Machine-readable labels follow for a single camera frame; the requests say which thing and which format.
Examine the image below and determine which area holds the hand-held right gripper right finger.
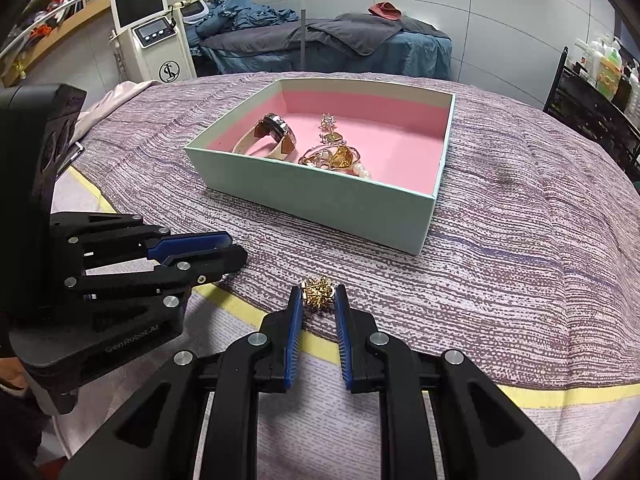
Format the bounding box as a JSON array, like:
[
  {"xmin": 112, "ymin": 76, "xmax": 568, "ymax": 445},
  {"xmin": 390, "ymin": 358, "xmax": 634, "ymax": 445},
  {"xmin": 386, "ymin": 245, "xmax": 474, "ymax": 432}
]
[{"xmin": 334, "ymin": 284, "xmax": 571, "ymax": 480}]

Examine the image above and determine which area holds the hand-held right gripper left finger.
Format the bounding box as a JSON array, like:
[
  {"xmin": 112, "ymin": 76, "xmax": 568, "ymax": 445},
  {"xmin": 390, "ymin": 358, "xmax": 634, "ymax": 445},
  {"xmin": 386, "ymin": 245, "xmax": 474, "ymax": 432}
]
[{"xmin": 60, "ymin": 284, "xmax": 305, "ymax": 480}]

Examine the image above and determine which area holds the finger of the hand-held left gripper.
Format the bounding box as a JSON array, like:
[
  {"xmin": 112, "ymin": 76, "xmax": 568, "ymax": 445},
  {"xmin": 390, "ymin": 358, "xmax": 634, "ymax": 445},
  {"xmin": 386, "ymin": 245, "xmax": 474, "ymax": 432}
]
[
  {"xmin": 50, "ymin": 212, "xmax": 233, "ymax": 271},
  {"xmin": 65, "ymin": 245, "xmax": 248, "ymax": 306}
]

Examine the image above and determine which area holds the gold flower brooch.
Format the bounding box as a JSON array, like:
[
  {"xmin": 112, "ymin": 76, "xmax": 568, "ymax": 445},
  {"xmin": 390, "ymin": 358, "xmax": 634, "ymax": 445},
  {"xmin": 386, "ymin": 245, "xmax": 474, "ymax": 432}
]
[{"xmin": 300, "ymin": 276, "xmax": 336, "ymax": 315}]

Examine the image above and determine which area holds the mint box with pink lining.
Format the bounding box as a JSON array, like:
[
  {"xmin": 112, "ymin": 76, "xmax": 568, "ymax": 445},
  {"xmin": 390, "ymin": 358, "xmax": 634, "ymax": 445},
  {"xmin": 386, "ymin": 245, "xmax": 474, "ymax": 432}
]
[{"xmin": 183, "ymin": 77, "xmax": 457, "ymax": 256}]

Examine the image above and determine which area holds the beige strap wristwatch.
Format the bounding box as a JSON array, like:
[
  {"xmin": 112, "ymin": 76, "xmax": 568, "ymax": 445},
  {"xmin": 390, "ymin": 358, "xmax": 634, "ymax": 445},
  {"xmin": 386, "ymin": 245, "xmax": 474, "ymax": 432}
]
[{"xmin": 232, "ymin": 112, "xmax": 297, "ymax": 161}]

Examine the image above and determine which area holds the silver tablet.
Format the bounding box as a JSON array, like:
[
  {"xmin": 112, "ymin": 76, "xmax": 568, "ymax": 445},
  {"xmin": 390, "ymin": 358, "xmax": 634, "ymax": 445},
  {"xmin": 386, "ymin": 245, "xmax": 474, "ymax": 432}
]
[{"xmin": 55, "ymin": 141, "xmax": 85, "ymax": 178}]

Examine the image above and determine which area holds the beige cloth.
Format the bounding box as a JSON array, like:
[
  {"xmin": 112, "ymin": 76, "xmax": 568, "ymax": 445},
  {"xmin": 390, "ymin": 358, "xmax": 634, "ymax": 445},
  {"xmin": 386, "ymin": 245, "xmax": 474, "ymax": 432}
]
[{"xmin": 82, "ymin": 82, "xmax": 151, "ymax": 131}]

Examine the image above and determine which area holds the wooden shelf unit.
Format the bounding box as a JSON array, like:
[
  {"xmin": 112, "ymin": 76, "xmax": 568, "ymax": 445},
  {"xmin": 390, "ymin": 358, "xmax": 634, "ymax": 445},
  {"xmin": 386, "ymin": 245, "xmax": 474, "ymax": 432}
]
[{"xmin": 0, "ymin": 0, "xmax": 213, "ymax": 88}]

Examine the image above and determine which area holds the white beauty machine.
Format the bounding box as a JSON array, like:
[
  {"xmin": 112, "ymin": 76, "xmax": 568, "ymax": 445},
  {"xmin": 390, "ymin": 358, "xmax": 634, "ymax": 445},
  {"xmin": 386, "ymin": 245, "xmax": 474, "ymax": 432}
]
[{"xmin": 109, "ymin": 0, "xmax": 197, "ymax": 82}]

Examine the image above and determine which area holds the white device with dark screen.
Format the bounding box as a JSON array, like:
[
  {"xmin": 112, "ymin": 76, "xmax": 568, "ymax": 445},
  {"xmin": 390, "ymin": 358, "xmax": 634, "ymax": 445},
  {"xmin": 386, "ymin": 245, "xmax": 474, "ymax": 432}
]
[{"xmin": 181, "ymin": 0, "xmax": 210, "ymax": 23}]

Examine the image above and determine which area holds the crumpled blue duvet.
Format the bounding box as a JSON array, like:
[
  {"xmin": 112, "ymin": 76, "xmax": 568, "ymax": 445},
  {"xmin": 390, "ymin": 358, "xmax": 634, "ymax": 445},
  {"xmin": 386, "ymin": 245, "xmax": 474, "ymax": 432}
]
[{"xmin": 197, "ymin": 0, "xmax": 301, "ymax": 36}]

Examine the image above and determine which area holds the grey towel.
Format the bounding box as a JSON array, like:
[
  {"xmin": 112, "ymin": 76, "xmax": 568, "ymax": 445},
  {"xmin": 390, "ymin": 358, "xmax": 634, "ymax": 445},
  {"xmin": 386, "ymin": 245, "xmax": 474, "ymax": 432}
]
[{"xmin": 306, "ymin": 12, "xmax": 406, "ymax": 56}]

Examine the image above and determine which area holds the massage bed with blue cover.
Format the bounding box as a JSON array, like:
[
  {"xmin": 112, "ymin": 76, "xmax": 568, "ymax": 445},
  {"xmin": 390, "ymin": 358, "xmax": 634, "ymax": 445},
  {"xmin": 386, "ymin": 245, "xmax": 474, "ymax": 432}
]
[{"xmin": 182, "ymin": 0, "xmax": 453, "ymax": 81}]

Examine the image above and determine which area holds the black trolley rack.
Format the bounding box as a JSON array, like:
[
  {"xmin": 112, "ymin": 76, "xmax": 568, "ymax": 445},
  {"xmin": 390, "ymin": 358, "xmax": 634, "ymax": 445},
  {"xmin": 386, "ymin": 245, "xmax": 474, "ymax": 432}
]
[{"xmin": 542, "ymin": 46, "xmax": 640, "ymax": 181}]

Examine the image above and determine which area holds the group of lotion bottles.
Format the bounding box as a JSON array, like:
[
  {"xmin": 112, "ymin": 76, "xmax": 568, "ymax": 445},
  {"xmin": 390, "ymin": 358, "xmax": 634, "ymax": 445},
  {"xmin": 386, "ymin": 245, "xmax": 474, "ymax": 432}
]
[{"xmin": 575, "ymin": 35, "xmax": 640, "ymax": 111}]

